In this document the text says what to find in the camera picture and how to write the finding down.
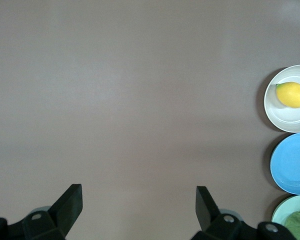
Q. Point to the pale green round plate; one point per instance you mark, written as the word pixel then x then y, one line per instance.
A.
pixel 282 210

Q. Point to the beige round plate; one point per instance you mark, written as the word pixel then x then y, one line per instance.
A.
pixel 290 120

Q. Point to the yellow lemon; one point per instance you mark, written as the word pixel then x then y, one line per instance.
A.
pixel 292 95

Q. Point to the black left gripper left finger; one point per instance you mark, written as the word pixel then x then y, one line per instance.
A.
pixel 62 212

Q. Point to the blue round plate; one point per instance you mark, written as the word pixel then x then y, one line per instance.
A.
pixel 292 162

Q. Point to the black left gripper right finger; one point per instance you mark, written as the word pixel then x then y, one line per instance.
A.
pixel 210 217

